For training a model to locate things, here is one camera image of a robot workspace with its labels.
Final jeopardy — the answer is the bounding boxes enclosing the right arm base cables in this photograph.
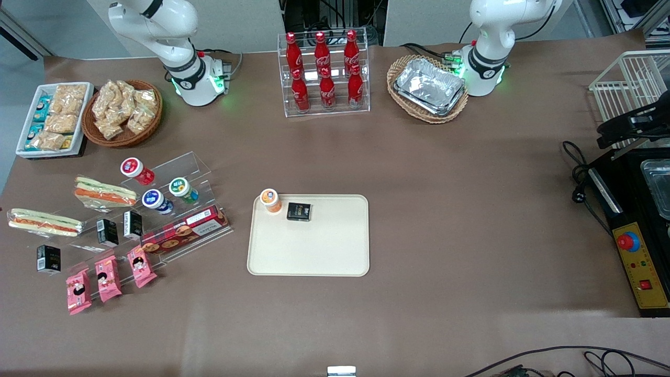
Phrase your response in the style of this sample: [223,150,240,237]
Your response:
[196,48,244,84]

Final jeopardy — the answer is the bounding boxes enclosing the red cola bottle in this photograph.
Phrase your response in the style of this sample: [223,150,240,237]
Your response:
[343,30,361,70]
[291,69,310,113]
[314,31,331,72]
[285,32,304,74]
[319,68,337,110]
[347,65,364,109]

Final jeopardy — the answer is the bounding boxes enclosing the long black cable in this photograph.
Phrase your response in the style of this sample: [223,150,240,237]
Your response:
[463,346,670,377]

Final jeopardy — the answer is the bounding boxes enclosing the coiled black cable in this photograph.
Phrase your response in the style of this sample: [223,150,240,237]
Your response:
[584,351,637,377]

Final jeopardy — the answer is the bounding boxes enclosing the small black box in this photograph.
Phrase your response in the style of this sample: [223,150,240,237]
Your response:
[286,202,312,222]
[123,210,143,241]
[37,245,61,275]
[97,219,119,248]

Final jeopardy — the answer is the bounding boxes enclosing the orange lid cup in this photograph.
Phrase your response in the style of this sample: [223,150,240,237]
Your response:
[260,188,283,214]

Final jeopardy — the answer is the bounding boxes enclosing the beige plastic tray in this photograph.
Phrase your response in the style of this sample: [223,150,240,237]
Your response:
[247,194,370,277]

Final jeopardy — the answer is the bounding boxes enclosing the triangle sandwich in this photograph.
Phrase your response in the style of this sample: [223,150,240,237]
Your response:
[7,208,84,238]
[73,176,139,210]

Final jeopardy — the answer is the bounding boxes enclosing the clear acrylic bottle rack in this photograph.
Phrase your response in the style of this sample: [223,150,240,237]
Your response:
[277,34,371,118]

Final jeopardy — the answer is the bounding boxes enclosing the white rectangular snack tray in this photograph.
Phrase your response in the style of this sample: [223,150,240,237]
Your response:
[16,82,95,159]

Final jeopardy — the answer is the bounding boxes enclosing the black power cable with plug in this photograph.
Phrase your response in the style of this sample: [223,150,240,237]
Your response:
[562,140,614,236]

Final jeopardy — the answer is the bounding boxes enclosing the stacked aluminium foil trays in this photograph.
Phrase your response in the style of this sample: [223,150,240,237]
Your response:
[394,58,466,117]

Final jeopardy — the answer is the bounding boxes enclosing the pink snack packet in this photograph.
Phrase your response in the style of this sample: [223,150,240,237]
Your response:
[127,245,158,289]
[65,268,92,315]
[95,255,123,303]

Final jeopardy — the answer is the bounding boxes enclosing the black sealing machine yellow panel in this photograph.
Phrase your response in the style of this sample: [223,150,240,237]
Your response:
[586,147,670,318]

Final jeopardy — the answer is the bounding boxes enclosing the blue snack packet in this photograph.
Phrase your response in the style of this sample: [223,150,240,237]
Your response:
[34,95,53,122]
[25,123,45,151]

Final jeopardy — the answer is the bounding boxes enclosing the blue lid cup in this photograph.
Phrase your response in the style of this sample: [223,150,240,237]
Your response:
[142,190,174,215]

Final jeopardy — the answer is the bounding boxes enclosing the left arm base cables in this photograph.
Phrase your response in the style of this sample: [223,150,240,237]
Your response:
[400,42,464,68]

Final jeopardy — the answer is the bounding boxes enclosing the green lid cup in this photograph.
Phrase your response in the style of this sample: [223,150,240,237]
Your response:
[169,178,199,205]

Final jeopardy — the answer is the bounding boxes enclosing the foil tray in machine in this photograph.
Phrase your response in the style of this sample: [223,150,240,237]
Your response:
[640,159,670,220]

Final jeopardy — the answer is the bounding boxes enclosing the clear acrylic stepped stand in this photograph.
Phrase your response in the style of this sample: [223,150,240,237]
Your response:
[8,178,169,304]
[121,151,235,263]

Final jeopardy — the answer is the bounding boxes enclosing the light wicker basket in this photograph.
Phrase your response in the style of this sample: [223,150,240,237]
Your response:
[387,54,470,125]

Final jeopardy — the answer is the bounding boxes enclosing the red lid cup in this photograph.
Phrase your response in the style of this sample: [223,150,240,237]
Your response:
[120,158,155,186]

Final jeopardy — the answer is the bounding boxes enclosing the white wire basket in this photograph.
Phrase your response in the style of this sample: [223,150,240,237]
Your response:
[589,50,670,150]

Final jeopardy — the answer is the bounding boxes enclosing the brown wicker basket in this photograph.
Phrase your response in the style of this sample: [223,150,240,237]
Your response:
[81,80,163,148]

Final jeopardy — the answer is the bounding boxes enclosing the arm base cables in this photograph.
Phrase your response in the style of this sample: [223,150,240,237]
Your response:
[196,48,244,84]
[400,42,464,68]

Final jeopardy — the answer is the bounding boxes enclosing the clear bag of snacks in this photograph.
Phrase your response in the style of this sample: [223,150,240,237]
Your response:
[93,81,118,120]
[133,89,158,112]
[95,118,124,140]
[127,107,155,136]
[115,80,136,105]

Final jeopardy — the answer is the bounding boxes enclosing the red cookie box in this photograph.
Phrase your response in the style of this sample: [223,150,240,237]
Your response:
[140,205,230,256]

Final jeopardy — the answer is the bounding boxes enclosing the clear crisp rice pack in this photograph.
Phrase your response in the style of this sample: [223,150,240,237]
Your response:
[58,84,88,103]
[31,131,66,152]
[44,114,79,134]
[50,98,84,116]

